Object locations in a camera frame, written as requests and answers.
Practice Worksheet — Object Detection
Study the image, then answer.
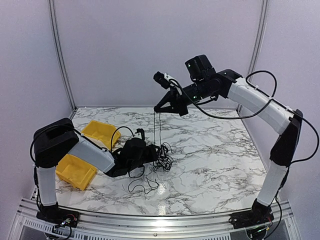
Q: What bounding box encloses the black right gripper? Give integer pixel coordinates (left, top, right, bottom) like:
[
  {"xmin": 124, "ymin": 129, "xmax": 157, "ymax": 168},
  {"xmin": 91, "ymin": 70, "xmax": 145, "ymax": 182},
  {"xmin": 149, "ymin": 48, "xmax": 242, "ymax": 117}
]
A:
[{"xmin": 154, "ymin": 78, "xmax": 215, "ymax": 116}]

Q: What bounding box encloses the cable bundle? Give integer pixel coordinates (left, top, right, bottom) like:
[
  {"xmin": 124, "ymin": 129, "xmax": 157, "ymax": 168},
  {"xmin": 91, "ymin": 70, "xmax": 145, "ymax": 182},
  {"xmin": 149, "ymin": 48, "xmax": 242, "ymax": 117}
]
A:
[{"xmin": 151, "ymin": 142, "xmax": 175, "ymax": 175}]

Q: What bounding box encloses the thin black cable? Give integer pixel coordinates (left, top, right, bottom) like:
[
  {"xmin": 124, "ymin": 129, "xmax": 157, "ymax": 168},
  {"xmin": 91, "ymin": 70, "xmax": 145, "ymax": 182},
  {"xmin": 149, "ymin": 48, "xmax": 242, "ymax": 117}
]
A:
[{"xmin": 127, "ymin": 176, "xmax": 161, "ymax": 195}]

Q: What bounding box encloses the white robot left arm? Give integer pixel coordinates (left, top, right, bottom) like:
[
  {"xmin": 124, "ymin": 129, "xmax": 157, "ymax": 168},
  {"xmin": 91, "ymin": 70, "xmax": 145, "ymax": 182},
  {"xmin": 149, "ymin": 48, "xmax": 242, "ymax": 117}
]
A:
[{"xmin": 30, "ymin": 117, "xmax": 158, "ymax": 223}]

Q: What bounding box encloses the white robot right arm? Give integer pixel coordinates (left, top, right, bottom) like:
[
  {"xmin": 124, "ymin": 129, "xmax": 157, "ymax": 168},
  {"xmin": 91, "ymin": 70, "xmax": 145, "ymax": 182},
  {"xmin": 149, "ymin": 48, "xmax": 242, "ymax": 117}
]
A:
[{"xmin": 153, "ymin": 55, "xmax": 303, "ymax": 224}]

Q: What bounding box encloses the yellow bin far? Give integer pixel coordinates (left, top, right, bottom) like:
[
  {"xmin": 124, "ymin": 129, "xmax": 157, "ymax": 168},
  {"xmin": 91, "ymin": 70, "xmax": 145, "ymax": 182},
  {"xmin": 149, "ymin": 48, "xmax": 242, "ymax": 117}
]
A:
[{"xmin": 81, "ymin": 120, "xmax": 121, "ymax": 150}]

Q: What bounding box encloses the yellow bin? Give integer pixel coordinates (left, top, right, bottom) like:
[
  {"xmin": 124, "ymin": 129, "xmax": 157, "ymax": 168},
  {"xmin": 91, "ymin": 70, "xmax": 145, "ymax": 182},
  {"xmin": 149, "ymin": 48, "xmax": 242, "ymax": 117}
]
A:
[
  {"xmin": 81, "ymin": 120, "xmax": 121, "ymax": 150},
  {"xmin": 55, "ymin": 154, "xmax": 98, "ymax": 191}
]

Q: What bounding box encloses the yellow bin near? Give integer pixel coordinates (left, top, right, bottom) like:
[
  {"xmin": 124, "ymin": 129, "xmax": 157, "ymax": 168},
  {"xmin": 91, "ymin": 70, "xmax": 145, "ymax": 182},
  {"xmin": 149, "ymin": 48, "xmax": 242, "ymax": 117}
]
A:
[{"xmin": 55, "ymin": 154, "xmax": 98, "ymax": 191}]

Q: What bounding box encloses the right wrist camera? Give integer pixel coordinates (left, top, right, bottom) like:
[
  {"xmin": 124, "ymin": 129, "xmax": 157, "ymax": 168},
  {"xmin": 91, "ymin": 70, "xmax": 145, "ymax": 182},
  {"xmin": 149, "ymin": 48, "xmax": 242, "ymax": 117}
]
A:
[{"xmin": 153, "ymin": 71, "xmax": 178, "ymax": 90}]

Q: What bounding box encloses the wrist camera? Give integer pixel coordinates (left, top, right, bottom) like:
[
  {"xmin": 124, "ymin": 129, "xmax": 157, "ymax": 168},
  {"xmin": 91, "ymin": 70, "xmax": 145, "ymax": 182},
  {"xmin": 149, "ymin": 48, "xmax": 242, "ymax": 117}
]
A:
[
  {"xmin": 136, "ymin": 128, "xmax": 145, "ymax": 141},
  {"xmin": 153, "ymin": 71, "xmax": 178, "ymax": 90}
]

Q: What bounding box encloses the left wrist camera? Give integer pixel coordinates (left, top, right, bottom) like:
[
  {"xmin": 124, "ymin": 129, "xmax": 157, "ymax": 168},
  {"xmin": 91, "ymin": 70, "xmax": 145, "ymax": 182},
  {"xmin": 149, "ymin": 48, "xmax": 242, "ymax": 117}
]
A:
[{"xmin": 136, "ymin": 128, "xmax": 145, "ymax": 141}]

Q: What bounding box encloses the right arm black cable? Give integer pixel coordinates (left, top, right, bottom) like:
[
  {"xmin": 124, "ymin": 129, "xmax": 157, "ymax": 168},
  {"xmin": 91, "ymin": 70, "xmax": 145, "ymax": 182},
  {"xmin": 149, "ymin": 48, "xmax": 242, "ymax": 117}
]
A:
[{"xmin": 172, "ymin": 70, "xmax": 320, "ymax": 163}]

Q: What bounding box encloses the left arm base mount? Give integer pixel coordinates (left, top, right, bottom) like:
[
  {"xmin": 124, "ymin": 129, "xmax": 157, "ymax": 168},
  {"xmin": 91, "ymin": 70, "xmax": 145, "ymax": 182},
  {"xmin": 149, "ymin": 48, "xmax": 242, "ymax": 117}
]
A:
[{"xmin": 36, "ymin": 203, "xmax": 80, "ymax": 228}]

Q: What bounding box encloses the right aluminium corner post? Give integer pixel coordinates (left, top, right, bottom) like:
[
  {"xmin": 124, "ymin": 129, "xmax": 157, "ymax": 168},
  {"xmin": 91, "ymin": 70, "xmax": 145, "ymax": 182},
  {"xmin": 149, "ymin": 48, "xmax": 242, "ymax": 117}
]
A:
[{"xmin": 236, "ymin": 0, "xmax": 270, "ymax": 112}]

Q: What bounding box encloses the aluminium corner post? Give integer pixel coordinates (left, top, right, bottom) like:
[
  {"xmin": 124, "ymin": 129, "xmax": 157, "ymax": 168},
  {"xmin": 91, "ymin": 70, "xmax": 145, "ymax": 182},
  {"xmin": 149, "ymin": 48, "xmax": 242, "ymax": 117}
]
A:
[
  {"xmin": 48, "ymin": 0, "xmax": 77, "ymax": 112},
  {"xmin": 236, "ymin": 0, "xmax": 270, "ymax": 112}
]

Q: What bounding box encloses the aluminium front rail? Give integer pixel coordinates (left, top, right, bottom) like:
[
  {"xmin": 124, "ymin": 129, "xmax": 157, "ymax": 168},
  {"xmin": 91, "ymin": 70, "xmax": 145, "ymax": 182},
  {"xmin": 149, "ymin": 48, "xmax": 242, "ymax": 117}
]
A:
[{"xmin": 8, "ymin": 198, "xmax": 301, "ymax": 240}]

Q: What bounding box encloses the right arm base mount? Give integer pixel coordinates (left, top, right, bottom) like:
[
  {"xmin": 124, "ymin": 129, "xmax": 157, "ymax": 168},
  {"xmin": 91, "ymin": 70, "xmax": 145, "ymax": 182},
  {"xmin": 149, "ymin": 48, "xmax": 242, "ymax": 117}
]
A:
[{"xmin": 228, "ymin": 199, "xmax": 274, "ymax": 229}]

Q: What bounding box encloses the left aluminium corner post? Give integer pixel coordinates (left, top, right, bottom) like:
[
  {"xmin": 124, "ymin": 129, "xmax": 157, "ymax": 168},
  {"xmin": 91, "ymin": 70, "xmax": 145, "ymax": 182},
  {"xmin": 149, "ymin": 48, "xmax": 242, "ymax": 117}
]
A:
[{"xmin": 48, "ymin": 0, "xmax": 77, "ymax": 112}]

